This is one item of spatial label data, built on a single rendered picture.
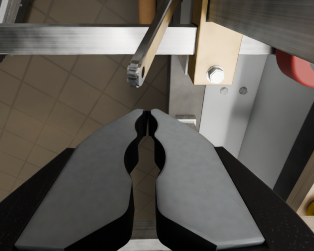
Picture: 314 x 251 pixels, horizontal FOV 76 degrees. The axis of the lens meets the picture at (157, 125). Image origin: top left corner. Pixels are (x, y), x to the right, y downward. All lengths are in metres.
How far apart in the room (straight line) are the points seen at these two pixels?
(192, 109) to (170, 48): 0.24
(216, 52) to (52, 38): 0.19
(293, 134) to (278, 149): 0.06
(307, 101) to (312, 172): 0.13
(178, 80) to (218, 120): 0.21
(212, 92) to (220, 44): 0.31
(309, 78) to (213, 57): 0.10
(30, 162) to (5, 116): 0.39
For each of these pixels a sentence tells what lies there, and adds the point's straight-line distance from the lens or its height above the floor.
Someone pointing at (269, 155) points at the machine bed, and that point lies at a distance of 0.55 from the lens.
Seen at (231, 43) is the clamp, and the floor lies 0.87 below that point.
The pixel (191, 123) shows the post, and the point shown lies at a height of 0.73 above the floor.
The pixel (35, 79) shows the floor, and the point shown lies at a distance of 1.35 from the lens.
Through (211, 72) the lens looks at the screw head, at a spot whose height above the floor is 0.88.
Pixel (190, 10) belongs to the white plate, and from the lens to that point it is 0.31.
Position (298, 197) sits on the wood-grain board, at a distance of 0.44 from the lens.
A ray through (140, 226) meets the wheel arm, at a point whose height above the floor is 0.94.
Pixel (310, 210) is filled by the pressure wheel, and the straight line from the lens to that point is 0.44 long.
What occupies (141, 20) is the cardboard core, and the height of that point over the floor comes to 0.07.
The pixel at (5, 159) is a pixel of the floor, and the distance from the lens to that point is 1.82.
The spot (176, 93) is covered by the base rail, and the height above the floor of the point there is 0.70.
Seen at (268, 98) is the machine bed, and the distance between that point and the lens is 0.55.
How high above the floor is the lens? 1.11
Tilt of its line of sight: 57 degrees down
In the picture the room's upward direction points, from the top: 178 degrees clockwise
